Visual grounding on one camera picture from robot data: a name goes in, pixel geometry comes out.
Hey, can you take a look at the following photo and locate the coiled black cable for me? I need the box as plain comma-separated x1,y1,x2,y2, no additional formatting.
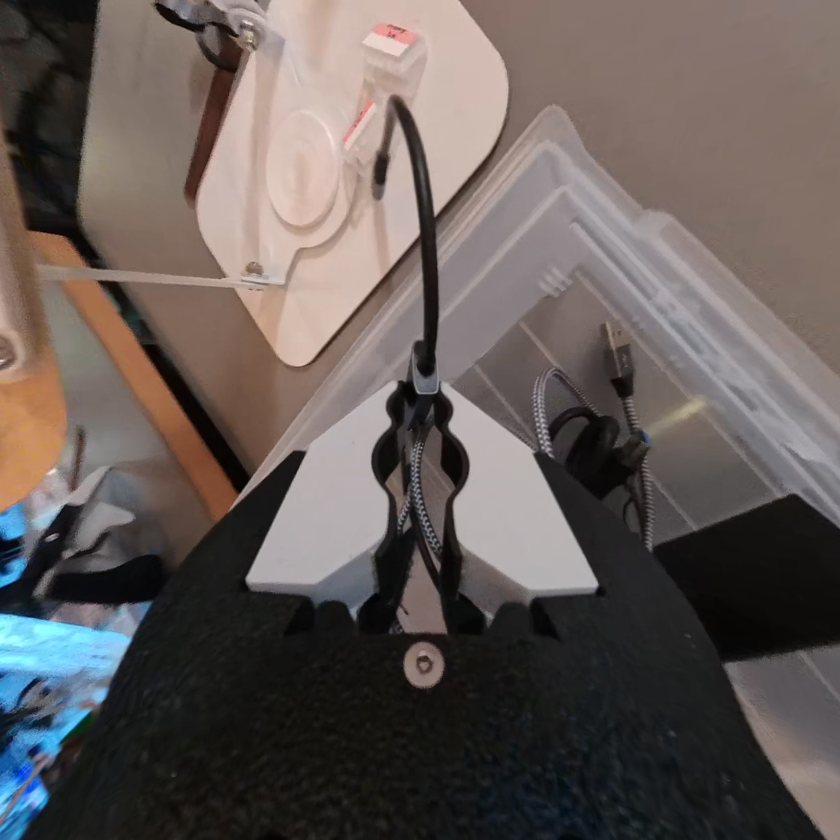
546,407,657,503

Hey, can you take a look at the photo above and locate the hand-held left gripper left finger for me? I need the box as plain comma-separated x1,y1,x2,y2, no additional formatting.
246,379,411,618

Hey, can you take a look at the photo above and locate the clear plastic bin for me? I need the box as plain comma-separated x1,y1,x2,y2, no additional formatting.
236,105,840,840

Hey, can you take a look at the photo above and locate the black usb-c cable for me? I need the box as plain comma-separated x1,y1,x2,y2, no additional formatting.
371,94,442,435

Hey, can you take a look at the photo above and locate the clear port block pink label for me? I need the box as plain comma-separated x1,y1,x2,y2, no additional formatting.
338,98,383,173
360,21,429,101

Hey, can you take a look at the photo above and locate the wooden framed board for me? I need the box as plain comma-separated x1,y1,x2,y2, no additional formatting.
0,118,68,514

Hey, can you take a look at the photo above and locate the white mounting plate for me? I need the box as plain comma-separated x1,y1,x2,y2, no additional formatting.
39,0,510,368

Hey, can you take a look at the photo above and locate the braided usb cable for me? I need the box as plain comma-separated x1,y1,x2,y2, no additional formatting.
530,319,658,553
392,433,438,635

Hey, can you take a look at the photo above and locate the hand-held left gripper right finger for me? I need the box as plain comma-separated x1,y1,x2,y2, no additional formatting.
433,382,600,619

